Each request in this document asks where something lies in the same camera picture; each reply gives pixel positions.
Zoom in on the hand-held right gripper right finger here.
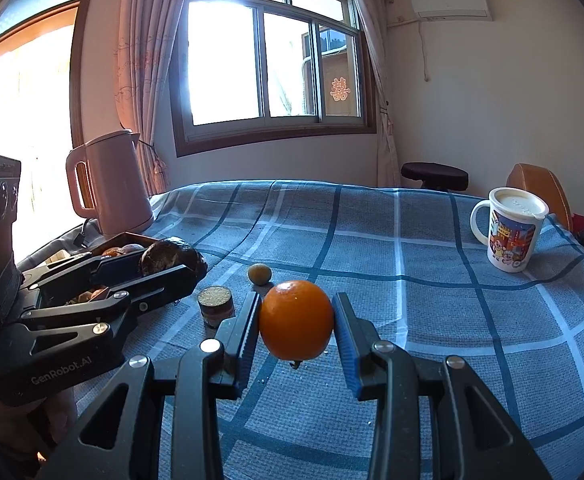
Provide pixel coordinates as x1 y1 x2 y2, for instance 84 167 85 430
332 291 554 480

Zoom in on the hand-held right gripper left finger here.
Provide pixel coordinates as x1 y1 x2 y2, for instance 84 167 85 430
36 290 263 480

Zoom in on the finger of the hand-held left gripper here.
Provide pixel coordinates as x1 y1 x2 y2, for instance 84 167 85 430
18 251 147 307
19 264 199 342

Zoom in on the dark brown avocado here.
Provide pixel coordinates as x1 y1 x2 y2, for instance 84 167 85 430
140 237 209 282

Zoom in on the orange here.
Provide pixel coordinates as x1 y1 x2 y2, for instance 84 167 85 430
258 280 335 361

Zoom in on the person's left hand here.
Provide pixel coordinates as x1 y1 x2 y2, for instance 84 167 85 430
0 385 78 457

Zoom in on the small jar with gold lid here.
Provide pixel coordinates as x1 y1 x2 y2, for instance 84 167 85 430
198 286 237 329

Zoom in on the small yellow-green fruit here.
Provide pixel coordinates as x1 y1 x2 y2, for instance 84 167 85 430
248 263 273 286

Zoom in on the pink electric kettle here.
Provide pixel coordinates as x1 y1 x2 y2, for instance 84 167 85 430
66 130 155 236

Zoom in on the blue checked tablecloth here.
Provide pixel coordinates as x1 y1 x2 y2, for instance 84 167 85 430
16 180 584 480

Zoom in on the pink curtain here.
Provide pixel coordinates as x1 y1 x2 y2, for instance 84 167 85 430
113 0 195 197
349 0 403 189

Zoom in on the black round stool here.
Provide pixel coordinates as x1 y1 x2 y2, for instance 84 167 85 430
401 162 470 194

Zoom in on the white cartoon print lidded cup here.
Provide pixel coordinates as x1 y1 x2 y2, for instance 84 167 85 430
470 187 550 274

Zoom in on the sliding glass window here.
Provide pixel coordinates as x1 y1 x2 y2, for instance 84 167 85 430
169 0 379 159

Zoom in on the white air conditioner pipe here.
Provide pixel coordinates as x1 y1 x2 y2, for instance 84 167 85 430
418 20 431 84

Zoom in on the white air conditioner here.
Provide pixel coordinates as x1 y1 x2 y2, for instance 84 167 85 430
410 0 493 22

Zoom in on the black kettle cable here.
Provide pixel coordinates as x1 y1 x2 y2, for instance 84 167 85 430
73 217 98 252

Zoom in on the large wooden frame window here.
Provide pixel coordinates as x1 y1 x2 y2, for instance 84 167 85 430
0 0 83 263

